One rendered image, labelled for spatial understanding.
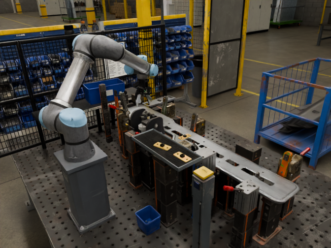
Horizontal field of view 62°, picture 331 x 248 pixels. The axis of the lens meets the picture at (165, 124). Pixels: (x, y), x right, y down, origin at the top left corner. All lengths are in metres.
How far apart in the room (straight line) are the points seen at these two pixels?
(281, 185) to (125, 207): 0.86
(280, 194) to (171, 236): 0.57
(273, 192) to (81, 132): 0.91
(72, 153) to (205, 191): 0.65
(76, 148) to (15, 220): 1.68
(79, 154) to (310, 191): 1.37
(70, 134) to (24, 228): 1.63
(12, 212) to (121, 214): 1.60
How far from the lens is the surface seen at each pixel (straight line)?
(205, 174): 1.13
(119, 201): 1.73
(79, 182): 1.42
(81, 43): 1.52
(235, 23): 4.99
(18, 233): 2.82
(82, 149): 1.37
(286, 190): 1.39
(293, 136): 3.76
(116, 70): 2.50
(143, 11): 2.63
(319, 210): 1.83
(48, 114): 1.44
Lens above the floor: 1.82
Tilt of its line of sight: 26 degrees down
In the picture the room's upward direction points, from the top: 2 degrees counter-clockwise
